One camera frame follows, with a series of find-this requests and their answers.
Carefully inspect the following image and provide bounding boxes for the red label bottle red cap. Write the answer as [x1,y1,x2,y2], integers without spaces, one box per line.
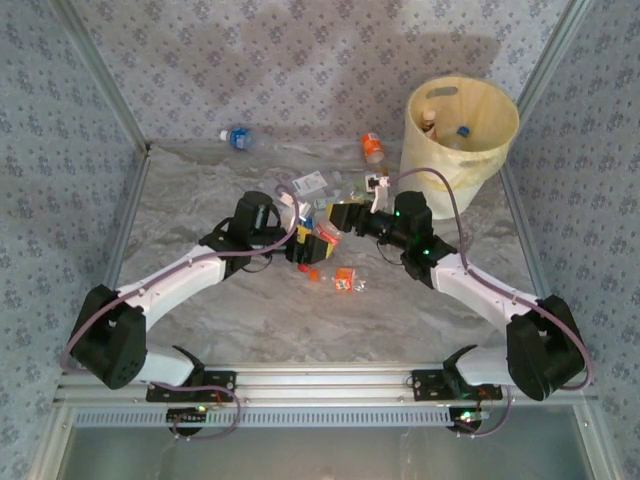
[297,222,344,275]

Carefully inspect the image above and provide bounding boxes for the white round plastic bin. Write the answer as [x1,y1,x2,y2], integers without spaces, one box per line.
[398,76,522,221]

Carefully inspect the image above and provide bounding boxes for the white carton box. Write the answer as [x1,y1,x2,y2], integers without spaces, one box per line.
[292,171,331,197]

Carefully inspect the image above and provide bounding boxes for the orange label bottle white cap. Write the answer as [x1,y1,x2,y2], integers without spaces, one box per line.
[360,132,387,165]

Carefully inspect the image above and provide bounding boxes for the black left controller board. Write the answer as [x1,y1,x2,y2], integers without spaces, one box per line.
[167,407,207,436]

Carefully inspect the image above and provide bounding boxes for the black controller board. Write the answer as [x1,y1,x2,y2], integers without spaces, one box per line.
[448,407,489,435]
[167,407,207,436]

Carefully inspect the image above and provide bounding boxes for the grey metal shelf panel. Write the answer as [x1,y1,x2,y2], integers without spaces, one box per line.
[29,405,626,480]

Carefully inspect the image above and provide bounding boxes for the black right controller board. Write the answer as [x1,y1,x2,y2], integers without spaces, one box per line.
[448,407,489,435]

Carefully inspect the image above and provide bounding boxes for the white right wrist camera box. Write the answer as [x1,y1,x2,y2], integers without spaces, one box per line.
[364,172,391,211]

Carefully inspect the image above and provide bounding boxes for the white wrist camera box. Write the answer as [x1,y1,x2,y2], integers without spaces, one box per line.
[274,188,300,214]
[364,172,391,211]

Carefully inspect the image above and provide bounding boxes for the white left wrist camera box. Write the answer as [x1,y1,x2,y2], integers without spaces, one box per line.
[274,188,300,214]

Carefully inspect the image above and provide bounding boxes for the aluminium right side rail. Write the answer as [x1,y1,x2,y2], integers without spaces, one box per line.
[499,162,571,364]

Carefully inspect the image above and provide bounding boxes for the aluminium left side rail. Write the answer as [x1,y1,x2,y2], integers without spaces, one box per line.
[97,147,154,301]

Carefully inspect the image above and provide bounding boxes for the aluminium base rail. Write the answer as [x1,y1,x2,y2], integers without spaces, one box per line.
[53,364,599,405]

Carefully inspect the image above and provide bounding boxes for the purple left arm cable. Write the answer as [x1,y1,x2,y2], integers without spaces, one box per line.
[59,184,301,442]

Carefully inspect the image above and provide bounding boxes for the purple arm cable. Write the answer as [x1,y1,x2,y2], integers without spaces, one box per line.
[384,167,596,440]
[59,184,301,442]

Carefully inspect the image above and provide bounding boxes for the grey slotted cable duct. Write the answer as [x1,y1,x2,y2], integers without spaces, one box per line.
[73,405,456,429]

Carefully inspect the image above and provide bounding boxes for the aluminium left corner post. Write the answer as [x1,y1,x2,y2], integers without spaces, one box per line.
[47,0,154,156]

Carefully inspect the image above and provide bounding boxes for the aluminium corner post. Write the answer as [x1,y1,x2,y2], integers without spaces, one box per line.
[517,0,596,110]
[47,0,154,156]

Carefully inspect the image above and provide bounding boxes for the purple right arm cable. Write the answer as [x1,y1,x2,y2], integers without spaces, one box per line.
[384,167,596,440]

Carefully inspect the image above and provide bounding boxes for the aluminium right corner post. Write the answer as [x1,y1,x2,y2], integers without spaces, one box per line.
[517,0,596,110]

